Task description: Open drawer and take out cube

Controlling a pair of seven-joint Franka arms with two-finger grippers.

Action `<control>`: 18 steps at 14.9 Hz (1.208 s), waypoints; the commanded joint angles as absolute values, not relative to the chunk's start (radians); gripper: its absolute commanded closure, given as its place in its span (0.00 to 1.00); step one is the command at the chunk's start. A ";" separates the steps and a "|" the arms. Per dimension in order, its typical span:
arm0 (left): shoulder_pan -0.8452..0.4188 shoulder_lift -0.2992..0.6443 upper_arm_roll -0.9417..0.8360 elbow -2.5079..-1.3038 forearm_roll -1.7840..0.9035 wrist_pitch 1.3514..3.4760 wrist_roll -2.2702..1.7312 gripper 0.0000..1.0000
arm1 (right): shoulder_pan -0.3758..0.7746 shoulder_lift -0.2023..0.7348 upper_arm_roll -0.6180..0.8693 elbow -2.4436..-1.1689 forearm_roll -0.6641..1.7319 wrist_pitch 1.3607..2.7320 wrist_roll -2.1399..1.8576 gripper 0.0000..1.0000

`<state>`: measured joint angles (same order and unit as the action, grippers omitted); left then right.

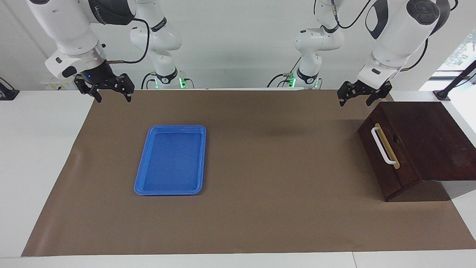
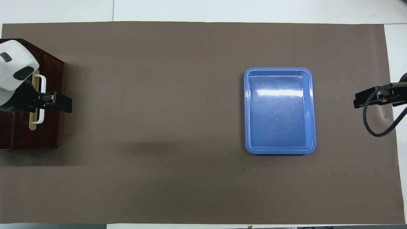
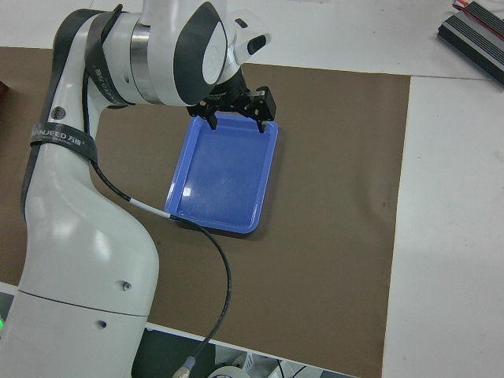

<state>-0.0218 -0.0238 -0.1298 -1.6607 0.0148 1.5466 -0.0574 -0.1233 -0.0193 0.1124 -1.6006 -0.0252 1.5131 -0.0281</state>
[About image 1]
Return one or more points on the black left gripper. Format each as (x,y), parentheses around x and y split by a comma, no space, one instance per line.
(362,88)

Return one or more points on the small black table clamp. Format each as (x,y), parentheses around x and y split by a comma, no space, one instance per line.
(7,95)

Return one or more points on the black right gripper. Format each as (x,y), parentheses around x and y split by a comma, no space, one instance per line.
(98,74)

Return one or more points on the blue plastic tray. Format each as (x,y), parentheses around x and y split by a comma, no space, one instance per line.
(171,163)

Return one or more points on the bright window pane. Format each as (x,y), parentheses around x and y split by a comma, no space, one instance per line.
(463,52)

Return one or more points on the white power strip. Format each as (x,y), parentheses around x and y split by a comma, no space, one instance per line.
(55,86)

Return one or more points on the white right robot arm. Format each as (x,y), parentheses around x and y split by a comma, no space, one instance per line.
(70,26)

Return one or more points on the dark wooden drawer cabinet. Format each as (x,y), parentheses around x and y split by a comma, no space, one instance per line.
(438,141)

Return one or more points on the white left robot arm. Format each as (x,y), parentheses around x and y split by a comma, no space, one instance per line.
(398,33)

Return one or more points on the black clamp stand with pole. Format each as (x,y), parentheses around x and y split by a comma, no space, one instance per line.
(442,95)

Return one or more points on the brown table mat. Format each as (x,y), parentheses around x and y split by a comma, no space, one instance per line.
(260,204)

